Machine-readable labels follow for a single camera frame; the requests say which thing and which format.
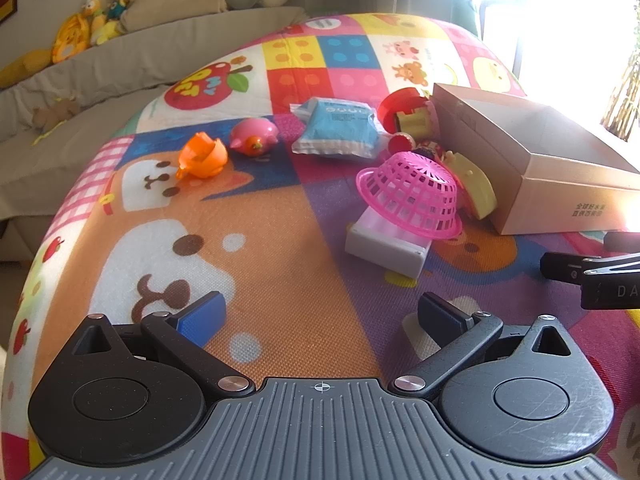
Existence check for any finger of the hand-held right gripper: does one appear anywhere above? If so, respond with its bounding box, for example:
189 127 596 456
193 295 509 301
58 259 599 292
541 252 640 287
605 231 640 254

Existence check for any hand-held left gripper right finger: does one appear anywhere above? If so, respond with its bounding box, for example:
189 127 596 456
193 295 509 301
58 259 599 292
392 291 577 402

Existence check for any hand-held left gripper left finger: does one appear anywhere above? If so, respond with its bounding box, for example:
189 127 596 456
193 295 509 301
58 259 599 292
74 291 257 402

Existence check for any pink cardboard box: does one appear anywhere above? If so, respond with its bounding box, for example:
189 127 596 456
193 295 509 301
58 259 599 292
431 82 640 236

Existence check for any doll figure keychain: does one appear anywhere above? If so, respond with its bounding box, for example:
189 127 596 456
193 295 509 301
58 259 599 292
389 131 453 163

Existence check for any white rectangular box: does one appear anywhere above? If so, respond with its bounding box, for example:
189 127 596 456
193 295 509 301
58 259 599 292
345 207 435 279

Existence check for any colourful printed play mat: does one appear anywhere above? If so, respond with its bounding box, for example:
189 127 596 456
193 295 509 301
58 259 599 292
0 12 640 480

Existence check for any yellow cheese toy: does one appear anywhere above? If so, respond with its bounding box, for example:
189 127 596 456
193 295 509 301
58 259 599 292
447 152 497 221

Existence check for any potted plant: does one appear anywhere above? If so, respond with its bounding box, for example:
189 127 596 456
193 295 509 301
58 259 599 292
602 60 640 143

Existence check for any pink plastic basket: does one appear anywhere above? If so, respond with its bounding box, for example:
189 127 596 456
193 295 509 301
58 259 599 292
356 152 463 239

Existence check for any orange plastic toy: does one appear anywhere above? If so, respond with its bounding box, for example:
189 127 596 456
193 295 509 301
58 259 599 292
176 132 230 179

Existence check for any pink round toy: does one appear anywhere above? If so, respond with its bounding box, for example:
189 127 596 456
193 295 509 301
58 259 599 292
230 117 280 157

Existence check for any red and yellow toy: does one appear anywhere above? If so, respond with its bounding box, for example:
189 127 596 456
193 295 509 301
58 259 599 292
377 87 441 138

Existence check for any blue tissue packet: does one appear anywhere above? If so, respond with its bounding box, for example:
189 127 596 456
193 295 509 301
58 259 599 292
291 97 388 161

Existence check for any brown plush toy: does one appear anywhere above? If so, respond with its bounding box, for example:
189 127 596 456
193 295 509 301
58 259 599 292
32 99 81 131

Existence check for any grey covered sofa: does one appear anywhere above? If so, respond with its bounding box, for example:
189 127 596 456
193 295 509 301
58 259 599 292
0 7 311 221

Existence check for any yellow duck plush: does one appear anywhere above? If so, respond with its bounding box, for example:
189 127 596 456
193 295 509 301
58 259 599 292
80 0 123 46

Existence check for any yellow tiger plush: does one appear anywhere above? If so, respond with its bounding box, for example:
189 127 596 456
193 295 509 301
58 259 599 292
51 10 93 64

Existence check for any long yellow plush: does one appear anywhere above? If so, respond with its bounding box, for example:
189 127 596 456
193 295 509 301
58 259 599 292
0 47 56 88

